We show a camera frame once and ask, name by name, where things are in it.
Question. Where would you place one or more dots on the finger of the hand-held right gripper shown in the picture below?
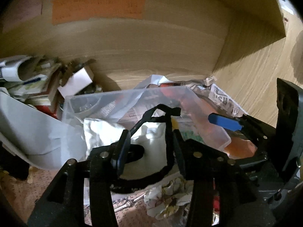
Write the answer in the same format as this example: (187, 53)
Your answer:
(224, 122)
(253, 160)

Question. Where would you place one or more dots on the small white cardboard box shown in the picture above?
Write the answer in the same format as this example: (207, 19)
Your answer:
(75, 82)

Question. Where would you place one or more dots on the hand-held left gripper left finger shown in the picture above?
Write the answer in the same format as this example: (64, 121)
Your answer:
(121, 156)

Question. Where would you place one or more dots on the white cloth with black trim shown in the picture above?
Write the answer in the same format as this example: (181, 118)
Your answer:
(151, 144)

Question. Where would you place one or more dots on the pink paper label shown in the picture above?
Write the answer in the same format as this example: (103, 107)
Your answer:
(23, 9)

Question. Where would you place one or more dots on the orange plastic packet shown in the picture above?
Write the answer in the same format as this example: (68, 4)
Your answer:
(239, 146)

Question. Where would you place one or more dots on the orange paper label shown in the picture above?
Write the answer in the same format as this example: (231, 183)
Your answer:
(94, 7)

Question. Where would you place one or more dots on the clear plastic bin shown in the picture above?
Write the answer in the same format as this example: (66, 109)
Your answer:
(99, 104)

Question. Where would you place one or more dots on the newspaper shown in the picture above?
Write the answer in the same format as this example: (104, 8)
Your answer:
(224, 99)

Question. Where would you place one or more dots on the white plastic bag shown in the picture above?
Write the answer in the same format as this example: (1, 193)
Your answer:
(35, 134)

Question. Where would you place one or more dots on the large cardboard box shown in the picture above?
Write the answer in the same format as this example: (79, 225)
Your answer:
(153, 47)

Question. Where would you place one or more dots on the crumpled floral paper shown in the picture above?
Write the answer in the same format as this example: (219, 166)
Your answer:
(170, 196)

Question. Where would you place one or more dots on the pile of books and papers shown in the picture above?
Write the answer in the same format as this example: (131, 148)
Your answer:
(30, 85)

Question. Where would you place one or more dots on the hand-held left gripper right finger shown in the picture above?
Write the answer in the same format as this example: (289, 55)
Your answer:
(180, 151)

